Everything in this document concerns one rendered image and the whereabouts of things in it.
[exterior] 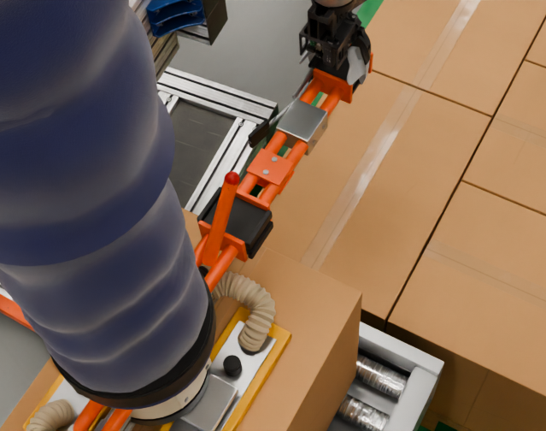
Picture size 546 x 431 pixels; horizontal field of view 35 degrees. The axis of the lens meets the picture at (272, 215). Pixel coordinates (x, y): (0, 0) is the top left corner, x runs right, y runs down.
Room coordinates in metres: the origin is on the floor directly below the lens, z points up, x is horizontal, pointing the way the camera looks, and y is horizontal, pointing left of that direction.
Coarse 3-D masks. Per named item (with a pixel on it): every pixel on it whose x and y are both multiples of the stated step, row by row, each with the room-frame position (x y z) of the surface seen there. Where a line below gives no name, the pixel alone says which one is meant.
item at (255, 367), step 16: (240, 320) 0.57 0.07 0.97; (224, 336) 0.55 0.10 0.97; (272, 336) 0.54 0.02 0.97; (288, 336) 0.53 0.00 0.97; (224, 352) 0.52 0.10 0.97; (240, 352) 0.51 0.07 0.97; (256, 352) 0.51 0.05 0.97; (272, 352) 0.51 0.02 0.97; (224, 368) 0.48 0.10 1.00; (240, 368) 0.48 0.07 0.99; (256, 368) 0.48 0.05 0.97; (272, 368) 0.49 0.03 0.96; (240, 384) 0.46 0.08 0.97; (256, 384) 0.46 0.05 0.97; (240, 400) 0.44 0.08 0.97; (224, 416) 0.41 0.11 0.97; (240, 416) 0.41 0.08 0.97
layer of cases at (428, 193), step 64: (384, 0) 1.62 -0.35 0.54; (448, 0) 1.60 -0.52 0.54; (512, 0) 1.57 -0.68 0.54; (384, 64) 1.41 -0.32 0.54; (448, 64) 1.39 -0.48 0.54; (512, 64) 1.36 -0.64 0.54; (384, 128) 1.21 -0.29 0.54; (448, 128) 1.19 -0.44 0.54; (512, 128) 1.17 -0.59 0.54; (320, 192) 1.05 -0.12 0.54; (384, 192) 1.03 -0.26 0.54; (448, 192) 1.02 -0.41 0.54; (512, 192) 1.00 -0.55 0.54; (320, 256) 0.89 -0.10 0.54; (384, 256) 0.87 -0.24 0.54; (448, 256) 0.85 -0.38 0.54; (512, 256) 0.84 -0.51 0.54; (384, 320) 0.72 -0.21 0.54; (448, 320) 0.70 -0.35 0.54; (512, 320) 0.69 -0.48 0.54; (448, 384) 0.63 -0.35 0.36; (512, 384) 0.56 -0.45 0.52
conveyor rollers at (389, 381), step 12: (360, 360) 0.63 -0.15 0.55; (372, 360) 0.63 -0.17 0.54; (360, 372) 0.61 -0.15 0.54; (372, 372) 0.61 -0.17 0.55; (384, 372) 0.60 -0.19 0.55; (396, 372) 0.60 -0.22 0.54; (372, 384) 0.59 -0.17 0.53; (384, 384) 0.58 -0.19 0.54; (396, 384) 0.58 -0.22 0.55; (348, 396) 0.56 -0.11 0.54; (396, 396) 0.56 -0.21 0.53; (348, 408) 0.54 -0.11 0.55; (360, 408) 0.53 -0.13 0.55; (372, 408) 0.53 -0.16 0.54; (348, 420) 0.52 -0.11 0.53; (360, 420) 0.51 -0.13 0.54; (372, 420) 0.51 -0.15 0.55; (384, 420) 0.50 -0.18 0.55
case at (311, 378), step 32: (192, 224) 0.77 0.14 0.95; (256, 256) 0.69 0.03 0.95; (288, 288) 0.63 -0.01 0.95; (320, 288) 0.62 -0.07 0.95; (352, 288) 0.61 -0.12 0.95; (224, 320) 0.58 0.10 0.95; (288, 320) 0.57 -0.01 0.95; (320, 320) 0.56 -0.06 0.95; (352, 320) 0.57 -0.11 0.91; (288, 352) 0.51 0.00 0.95; (320, 352) 0.51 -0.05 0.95; (352, 352) 0.58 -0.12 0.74; (32, 384) 0.51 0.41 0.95; (288, 384) 0.46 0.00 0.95; (320, 384) 0.48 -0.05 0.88; (256, 416) 0.41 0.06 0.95; (288, 416) 0.41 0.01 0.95; (320, 416) 0.48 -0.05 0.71
